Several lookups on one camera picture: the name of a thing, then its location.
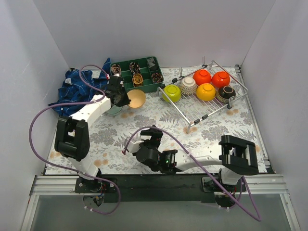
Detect pale green ribbed bowl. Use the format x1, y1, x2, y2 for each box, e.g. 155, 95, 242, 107
105, 105, 123, 115

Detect beige bowl with drawing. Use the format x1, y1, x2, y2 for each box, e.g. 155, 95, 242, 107
127, 89, 146, 108

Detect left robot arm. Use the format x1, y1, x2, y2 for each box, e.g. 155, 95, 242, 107
54, 75, 130, 193

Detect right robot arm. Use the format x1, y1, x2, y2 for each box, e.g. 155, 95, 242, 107
127, 126, 259, 191

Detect metal dish rack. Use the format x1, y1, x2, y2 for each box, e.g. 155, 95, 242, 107
157, 57, 248, 134

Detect yellow ties bottom middle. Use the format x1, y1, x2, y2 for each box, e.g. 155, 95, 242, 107
132, 73, 143, 87

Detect green compartment tray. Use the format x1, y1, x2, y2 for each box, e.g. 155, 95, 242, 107
110, 56, 164, 93

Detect floral table mat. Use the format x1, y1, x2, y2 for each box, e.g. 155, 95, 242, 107
45, 66, 268, 175

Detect blue plaid cloth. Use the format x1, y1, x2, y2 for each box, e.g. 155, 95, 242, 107
49, 58, 111, 116

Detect brown ties bottom right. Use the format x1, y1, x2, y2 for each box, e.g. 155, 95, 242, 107
151, 73, 164, 83

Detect lime green bowl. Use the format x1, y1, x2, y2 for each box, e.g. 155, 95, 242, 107
164, 84, 181, 103

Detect brown patterned white bowl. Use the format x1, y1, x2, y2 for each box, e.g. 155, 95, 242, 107
179, 77, 198, 95

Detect yellow bowl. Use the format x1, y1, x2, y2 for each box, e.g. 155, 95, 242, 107
196, 83, 216, 101

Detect orange bowl rear left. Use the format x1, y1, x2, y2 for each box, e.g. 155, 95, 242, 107
193, 69, 211, 86

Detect orange bowl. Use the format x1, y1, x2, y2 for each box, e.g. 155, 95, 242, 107
211, 71, 230, 88
193, 69, 211, 86

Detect black brown bowl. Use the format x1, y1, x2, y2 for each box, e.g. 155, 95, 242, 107
216, 85, 236, 104

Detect orange bowl rear right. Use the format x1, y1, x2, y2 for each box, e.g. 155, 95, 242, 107
211, 71, 230, 88

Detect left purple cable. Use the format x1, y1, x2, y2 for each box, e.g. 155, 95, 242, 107
28, 64, 121, 215

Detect purple cable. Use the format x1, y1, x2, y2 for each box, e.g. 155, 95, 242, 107
28, 64, 121, 215
123, 126, 262, 222

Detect hair ties top left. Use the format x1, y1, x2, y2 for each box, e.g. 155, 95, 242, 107
111, 63, 122, 76

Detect hair ties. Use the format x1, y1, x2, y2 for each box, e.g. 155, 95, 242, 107
111, 63, 122, 76
129, 62, 141, 74

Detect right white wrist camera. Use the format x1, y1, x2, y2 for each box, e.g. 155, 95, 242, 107
122, 140, 144, 154

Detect hair ties top middle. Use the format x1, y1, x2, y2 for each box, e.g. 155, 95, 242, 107
129, 62, 141, 74

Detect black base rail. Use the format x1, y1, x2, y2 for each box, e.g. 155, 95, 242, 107
75, 174, 235, 208

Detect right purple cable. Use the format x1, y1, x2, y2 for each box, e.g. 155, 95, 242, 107
123, 126, 262, 222

